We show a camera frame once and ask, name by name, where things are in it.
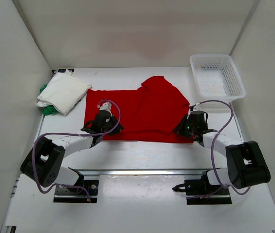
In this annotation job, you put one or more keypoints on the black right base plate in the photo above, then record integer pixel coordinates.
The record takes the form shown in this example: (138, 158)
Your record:
(201, 192)

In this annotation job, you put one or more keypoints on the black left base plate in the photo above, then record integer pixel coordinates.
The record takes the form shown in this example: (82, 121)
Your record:
(90, 183)

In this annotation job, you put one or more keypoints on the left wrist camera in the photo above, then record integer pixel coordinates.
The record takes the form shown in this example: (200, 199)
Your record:
(105, 106)

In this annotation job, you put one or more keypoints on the aluminium rail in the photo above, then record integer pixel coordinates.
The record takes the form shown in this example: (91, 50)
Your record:
(140, 172)

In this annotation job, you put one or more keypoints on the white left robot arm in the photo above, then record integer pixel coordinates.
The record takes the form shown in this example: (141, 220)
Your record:
(43, 163)

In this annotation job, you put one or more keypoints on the white plastic laundry basket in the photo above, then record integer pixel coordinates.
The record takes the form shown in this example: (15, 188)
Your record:
(217, 77)

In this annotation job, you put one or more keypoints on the red t-shirt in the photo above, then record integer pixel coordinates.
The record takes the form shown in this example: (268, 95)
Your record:
(150, 113)

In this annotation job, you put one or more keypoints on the white t-shirt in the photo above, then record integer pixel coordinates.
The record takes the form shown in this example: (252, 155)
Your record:
(68, 91)

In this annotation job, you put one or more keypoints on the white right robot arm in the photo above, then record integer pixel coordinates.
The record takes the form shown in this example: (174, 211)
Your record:
(246, 165)

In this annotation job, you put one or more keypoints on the dark table label sticker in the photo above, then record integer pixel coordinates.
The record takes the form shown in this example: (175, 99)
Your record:
(65, 70)

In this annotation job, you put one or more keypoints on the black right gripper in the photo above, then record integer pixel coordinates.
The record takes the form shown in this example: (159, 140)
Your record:
(180, 129)

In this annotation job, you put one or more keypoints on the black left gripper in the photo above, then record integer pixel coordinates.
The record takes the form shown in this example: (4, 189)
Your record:
(118, 129)

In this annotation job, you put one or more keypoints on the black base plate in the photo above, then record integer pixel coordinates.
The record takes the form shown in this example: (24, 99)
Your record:
(201, 192)
(90, 183)

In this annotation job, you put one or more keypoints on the green t-shirt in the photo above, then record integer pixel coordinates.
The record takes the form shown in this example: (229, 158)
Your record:
(45, 100)

